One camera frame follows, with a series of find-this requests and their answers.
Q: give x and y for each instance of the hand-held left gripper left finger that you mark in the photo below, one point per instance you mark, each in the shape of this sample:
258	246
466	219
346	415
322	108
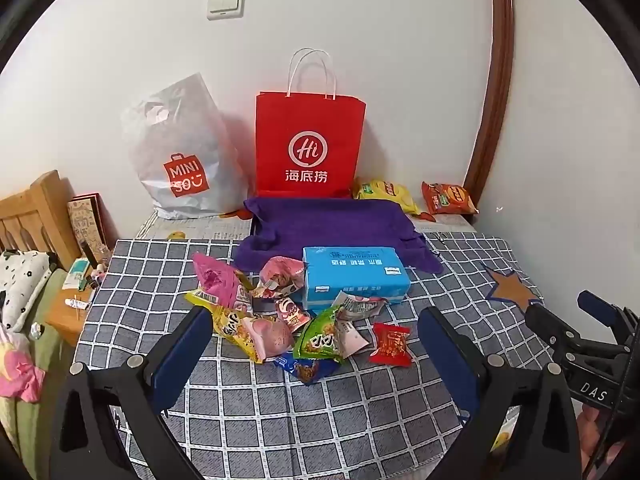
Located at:
186	350

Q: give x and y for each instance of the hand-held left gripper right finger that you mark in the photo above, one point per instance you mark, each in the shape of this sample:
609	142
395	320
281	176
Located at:
450	355

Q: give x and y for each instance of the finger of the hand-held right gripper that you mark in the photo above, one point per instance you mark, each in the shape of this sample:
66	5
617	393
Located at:
550	325
602	307

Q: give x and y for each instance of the yellow snack packet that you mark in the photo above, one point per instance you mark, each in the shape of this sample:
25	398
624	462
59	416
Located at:
232	330

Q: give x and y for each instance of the large pink snack packet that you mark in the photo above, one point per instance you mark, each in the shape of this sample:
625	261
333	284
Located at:
217	275

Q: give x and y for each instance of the peach red snack packet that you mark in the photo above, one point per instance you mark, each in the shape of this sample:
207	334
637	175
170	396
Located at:
277	336

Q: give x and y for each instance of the pale pink snack packet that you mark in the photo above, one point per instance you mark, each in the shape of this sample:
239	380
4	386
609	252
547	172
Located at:
352	336

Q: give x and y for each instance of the white red fruit snack packet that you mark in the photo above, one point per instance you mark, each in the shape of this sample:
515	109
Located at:
357	305

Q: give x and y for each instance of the white berry print snack packet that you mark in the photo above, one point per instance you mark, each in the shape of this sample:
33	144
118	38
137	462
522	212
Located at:
292	312

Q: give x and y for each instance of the blue snack packet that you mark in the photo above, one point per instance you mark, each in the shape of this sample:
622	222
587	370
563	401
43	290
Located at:
305	367

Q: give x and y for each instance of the pink brown snack packet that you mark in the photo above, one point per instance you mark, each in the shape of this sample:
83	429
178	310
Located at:
280	272

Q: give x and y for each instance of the green snack packet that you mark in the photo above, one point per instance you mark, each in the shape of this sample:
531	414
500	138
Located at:
320	337

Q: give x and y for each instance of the person's right hand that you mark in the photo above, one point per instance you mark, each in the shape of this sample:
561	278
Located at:
591	422

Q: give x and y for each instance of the grey checkered cloth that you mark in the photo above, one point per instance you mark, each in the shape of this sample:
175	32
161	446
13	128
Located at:
250	410

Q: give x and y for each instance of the small white tube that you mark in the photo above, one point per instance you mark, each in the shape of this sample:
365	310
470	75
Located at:
77	303

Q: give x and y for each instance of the wooden nightstand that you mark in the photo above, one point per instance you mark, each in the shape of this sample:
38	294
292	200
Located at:
62	320

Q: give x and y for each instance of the blue tissue pack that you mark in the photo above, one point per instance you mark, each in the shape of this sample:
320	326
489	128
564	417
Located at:
350	270

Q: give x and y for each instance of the white green tube box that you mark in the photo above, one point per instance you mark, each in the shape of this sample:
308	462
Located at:
78	271

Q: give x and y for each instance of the orange chips bag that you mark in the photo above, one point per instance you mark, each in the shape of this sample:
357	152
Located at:
447	197

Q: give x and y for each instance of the patterned book box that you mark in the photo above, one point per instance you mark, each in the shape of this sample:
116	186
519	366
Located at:
85	220

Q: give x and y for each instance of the pink plush toy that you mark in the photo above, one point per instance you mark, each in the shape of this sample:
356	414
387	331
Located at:
17	375

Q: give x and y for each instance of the yellow chips bag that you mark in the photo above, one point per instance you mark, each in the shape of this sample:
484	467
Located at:
385	192

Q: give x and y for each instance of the green blanket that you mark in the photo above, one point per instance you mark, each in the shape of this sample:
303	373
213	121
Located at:
30	435

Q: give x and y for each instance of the white polka dot pillow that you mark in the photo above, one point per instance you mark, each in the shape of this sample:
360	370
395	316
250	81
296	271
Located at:
22	280

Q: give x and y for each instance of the purple towel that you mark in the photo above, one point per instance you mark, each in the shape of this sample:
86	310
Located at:
325	225

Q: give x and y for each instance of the wooden headboard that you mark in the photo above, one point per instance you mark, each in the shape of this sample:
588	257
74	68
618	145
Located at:
40	200

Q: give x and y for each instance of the white plastic shopping bag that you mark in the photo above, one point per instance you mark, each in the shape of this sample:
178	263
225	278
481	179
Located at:
175	135

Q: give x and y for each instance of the red paper bag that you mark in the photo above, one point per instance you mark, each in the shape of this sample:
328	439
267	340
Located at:
310	120

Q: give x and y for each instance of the brown wooden door frame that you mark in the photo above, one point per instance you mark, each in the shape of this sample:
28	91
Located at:
500	60

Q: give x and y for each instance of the white light switch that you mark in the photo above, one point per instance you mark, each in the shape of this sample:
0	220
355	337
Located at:
226	4

